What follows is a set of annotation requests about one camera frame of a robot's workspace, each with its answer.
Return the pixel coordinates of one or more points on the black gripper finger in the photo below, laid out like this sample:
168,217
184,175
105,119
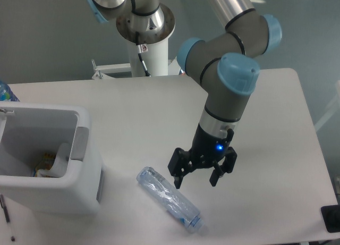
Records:
182,162
226,167

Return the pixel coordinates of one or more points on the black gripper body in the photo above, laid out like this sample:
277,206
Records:
207,150

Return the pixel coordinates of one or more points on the crushed clear plastic bottle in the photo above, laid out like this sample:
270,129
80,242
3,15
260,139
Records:
180,207

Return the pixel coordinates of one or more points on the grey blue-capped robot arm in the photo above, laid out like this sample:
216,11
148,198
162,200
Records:
224,67

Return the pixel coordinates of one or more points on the white plastic trash can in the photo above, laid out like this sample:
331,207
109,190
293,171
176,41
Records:
30,130

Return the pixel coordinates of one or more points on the black clamp device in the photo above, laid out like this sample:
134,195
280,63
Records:
330,216

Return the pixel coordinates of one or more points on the colourful snack wrapper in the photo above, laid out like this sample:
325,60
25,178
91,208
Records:
45,163

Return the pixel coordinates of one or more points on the black pen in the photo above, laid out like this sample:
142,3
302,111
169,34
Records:
7,218

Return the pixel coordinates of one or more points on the blue-labelled water bottle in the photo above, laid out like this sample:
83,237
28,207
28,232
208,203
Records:
7,94

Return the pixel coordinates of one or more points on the white pedestal foot bracket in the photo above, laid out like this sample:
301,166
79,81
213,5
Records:
124,70

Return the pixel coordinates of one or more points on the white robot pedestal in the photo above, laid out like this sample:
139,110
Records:
147,40

